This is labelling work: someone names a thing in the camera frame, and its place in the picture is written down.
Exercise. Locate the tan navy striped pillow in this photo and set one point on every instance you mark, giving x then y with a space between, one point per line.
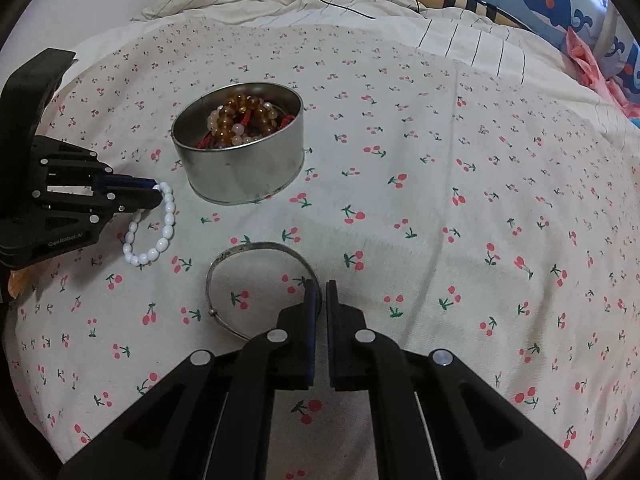
480 7

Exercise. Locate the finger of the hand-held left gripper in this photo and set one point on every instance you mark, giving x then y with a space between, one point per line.
127 181
140 200

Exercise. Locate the cherry print bedsheet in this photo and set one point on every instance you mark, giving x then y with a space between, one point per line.
450 210

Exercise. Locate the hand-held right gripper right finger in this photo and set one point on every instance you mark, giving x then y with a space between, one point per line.
331 320

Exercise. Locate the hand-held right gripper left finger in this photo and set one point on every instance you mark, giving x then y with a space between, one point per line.
314 310

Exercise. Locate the round metal tin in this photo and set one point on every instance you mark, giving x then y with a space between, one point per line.
250 170

